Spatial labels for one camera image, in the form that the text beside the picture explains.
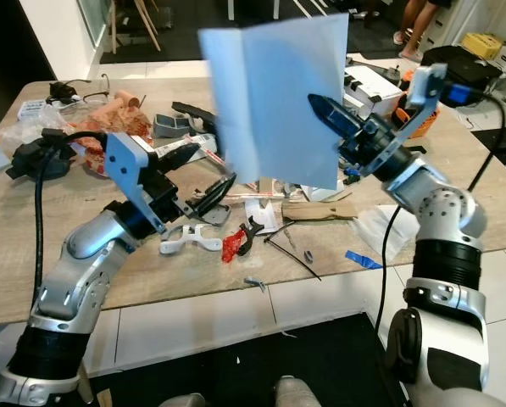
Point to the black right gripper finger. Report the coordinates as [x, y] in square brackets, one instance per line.
[337, 117]

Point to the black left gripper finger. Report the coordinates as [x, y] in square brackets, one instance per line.
[217, 195]
[181, 155]

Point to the white paper sheet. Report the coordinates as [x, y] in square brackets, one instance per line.
[274, 102]

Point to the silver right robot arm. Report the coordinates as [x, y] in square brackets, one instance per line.
[452, 212]

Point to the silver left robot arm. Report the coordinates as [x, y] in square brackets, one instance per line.
[66, 280]

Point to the grey plastic part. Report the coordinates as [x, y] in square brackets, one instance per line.
[175, 125]

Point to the white cardboard box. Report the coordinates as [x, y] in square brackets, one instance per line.
[371, 85]

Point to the red wrapper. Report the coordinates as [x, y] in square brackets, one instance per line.
[233, 246]

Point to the black clip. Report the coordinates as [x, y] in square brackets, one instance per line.
[254, 233]

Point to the brown crumpled paper bag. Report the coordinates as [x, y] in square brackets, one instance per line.
[117, 123]

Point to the white tissue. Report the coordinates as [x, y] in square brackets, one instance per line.
[375, 229]

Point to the blue tape piece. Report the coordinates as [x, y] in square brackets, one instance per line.
[363, 259]

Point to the black bag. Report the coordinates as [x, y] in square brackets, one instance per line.
[469, 66]

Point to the black bulky device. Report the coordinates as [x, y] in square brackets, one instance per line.
[36, 157]

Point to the wooden chair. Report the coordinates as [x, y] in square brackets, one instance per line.
[138, 17]

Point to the yellow box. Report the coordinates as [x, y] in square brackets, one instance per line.
[483, 45]

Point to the clear plastic bag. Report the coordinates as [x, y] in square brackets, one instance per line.
[24, 127]

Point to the white shelf unit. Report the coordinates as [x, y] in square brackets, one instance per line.
[498, 17]

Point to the grey robot foot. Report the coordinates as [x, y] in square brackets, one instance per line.
[295, 393]

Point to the white plastic bracket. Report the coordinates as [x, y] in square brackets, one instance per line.
[197, 239]

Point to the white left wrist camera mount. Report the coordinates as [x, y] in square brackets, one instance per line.
[127, 174]

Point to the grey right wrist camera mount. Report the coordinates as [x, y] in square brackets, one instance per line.
[422, 102]

